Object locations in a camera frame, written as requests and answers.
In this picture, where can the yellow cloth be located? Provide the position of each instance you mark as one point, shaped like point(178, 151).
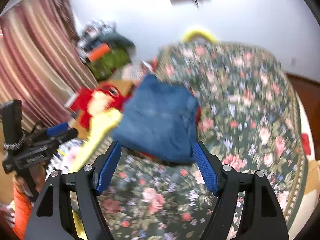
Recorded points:
point(99, 125)

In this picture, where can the red plush toy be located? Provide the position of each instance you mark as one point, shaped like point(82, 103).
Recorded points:
point(91, 102)

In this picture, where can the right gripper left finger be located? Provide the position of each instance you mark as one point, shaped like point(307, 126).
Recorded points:
point(52, 215)

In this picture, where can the yellow round object behind bed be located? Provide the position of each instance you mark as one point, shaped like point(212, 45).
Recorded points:
point(199, 34)

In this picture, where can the floral green bedspread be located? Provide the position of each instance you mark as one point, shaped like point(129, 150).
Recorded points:
point(250, 119)

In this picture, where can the orange box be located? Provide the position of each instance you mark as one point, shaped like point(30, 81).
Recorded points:
point(98, 52)

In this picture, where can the blue denim jacket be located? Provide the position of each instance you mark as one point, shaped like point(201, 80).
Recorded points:
point(160, 120)

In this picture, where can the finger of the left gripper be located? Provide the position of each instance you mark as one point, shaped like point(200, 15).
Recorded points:
point(58, 129)

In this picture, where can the green patterned bag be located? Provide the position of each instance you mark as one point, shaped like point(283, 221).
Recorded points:
point(104, 67)

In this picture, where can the striped pink curtain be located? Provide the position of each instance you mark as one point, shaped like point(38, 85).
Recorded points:
point(39, 62)

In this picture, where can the dark green hat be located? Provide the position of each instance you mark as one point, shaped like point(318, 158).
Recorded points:
point(115, 40)

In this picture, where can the orange left sleeve forearm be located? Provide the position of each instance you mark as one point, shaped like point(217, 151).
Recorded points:
point(23, 208)

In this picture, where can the left hand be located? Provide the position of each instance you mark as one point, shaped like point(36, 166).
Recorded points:
point(38, 174)

